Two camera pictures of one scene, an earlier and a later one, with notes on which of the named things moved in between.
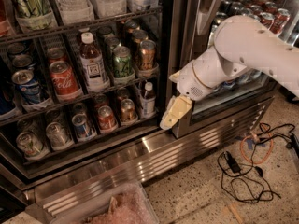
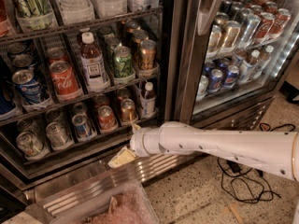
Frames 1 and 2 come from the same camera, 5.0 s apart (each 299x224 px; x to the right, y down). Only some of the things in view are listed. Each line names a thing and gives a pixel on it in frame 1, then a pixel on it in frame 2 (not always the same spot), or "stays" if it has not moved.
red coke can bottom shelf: (106, 119) stays
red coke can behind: (99, 101) stays
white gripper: (188, 82) to (138, 144)
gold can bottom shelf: (127, 110) stays
